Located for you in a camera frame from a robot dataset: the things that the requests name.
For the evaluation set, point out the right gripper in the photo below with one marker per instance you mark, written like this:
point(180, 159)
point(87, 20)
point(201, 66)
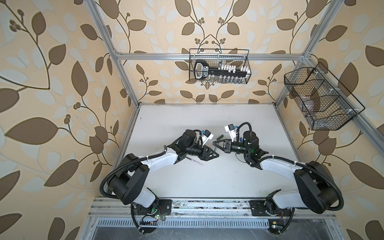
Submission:
point(227, 145)

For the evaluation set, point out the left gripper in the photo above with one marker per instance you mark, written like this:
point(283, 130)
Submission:
point(205, 154)

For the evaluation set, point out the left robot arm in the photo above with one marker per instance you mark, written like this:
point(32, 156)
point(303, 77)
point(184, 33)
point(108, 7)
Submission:
point(127, 181)

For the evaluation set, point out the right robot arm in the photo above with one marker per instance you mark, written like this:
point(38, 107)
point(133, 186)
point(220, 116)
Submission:
point(315, 189)

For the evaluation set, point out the pink pen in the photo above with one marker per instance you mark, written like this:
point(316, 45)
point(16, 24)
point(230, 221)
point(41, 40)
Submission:
point(194, 161)

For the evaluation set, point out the black tool with sockets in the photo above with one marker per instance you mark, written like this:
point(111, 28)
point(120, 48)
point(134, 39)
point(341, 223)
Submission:
point(202, 70)

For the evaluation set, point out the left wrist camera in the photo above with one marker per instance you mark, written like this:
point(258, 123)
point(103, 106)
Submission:
point(206, 136)

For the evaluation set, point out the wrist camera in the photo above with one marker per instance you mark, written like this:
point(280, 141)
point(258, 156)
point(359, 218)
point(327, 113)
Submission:
point(206, 136)
point(233, 132)

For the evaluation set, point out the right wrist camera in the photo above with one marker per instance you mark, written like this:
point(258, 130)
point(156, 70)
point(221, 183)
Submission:
point(233, 132)

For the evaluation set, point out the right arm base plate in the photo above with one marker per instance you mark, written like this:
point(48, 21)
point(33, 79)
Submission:
point(264, 208)

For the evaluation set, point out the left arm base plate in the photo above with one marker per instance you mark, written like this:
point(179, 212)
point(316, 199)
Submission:
point(153, 208)

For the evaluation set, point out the back wire basket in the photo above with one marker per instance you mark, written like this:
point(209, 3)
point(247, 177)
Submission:
point(237, 57)

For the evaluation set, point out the side wire basket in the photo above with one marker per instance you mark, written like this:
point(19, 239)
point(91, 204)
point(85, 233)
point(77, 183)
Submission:
point(325, 102)

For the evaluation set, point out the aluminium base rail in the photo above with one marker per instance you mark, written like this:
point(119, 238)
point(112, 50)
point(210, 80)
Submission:
point(201, 213)

